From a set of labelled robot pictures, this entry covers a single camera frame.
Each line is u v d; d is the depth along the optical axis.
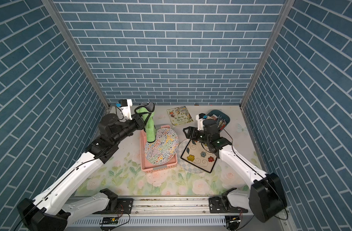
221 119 1.08
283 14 0.73
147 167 0.86
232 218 0.71
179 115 1.14
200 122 0.74
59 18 0.74
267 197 0.40
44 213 0.37
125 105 0.59
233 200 0.62
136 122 0.59
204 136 0.68
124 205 0.74
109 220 0.72
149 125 0.65
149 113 0.65
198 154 0.91
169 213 0.73
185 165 0.88
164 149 0.90
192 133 0.71
